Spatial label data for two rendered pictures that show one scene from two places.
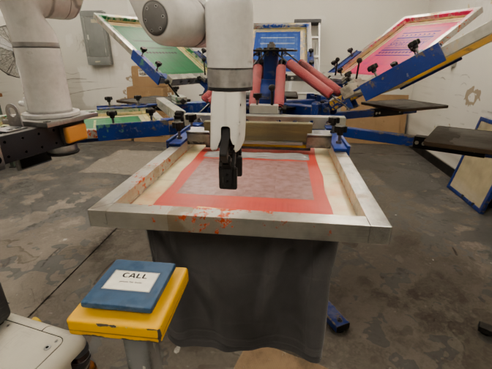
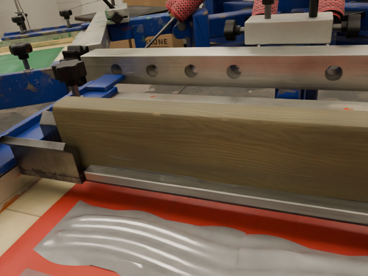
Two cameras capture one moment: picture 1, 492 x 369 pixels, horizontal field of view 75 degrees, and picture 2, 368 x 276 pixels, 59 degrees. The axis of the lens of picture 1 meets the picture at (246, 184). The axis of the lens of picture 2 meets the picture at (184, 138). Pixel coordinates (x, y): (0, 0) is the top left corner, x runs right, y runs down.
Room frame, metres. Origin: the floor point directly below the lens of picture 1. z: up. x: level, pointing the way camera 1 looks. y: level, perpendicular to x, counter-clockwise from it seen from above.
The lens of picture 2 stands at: (0.89, -0.06, 1.17)
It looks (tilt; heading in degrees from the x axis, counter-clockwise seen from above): 29 degrees down; 17
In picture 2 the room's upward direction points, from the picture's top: 7 degrees counter-clockwise
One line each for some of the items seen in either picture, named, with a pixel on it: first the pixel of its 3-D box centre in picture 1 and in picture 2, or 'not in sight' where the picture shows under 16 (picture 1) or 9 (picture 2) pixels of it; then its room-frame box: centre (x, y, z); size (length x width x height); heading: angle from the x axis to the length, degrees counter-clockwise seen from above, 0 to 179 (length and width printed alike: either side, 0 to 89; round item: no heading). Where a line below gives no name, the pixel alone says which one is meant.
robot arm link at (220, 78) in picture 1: (230, 77); not in sight; (0.56, 0.03, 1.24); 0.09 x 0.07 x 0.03; 173
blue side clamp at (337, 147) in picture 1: (334, 144); not in sight; (1.13, -0.32, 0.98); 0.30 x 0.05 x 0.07; 173
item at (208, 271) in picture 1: (239, 290); not in sight; (0.64, 0.02, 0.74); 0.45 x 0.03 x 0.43; 83
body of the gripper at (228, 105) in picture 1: (230, 114); not in sight; (0.55, 0.03, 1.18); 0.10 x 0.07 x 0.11; 173
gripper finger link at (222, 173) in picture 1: (226, 173); not in sight; (0.51, 0.03, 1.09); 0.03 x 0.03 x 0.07; 83
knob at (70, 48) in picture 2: (182, 118); (85, 65); (1.41, 0.28, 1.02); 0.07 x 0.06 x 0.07; 173
